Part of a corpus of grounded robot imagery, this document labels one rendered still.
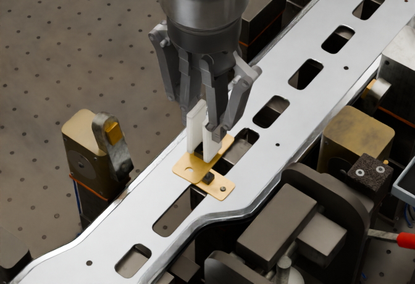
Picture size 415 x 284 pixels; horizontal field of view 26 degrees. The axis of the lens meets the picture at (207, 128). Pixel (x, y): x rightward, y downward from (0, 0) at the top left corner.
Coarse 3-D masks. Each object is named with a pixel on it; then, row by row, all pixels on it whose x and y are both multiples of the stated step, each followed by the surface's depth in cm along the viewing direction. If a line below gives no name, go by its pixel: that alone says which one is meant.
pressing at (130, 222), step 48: (336, 0) 162; (384, 0) 162; (288, 48) 154; (384, 48) 154; (288, 96) 148; (336, 96) 148; (288, 144) 142; (144, 192) 136; (240, 192) 136; (96, 240) 131; (144, 240) 131; (192, 240) 132
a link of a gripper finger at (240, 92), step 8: (240, 80) 91; (248, 80) 91; (232, 88) 93; (240, 88) 92; (248, 88) 91; (232, 96) 94; (240, 96) 93; (248, 96) 96; (232, 104) 95; (240, 104) 95; (232, 112) 96; (240, 112) 97; (224, 120) 98; (232, 120) 97; (224, 128) 99
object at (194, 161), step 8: (232, 136) 109; (200, 144) 107; (224, 144) 108; (200, 152) 106; (224, 152) 107; (184, 160) 106; (192, 160) 106; (200, 160) 106; (216, 160) 106; (176, 168) 106; (184, 168) 106; (192, 168) 106; (200, 168) 106; (208, 168) 106; (184, 176) 105; (192, 176) 105; (200, 176) 105
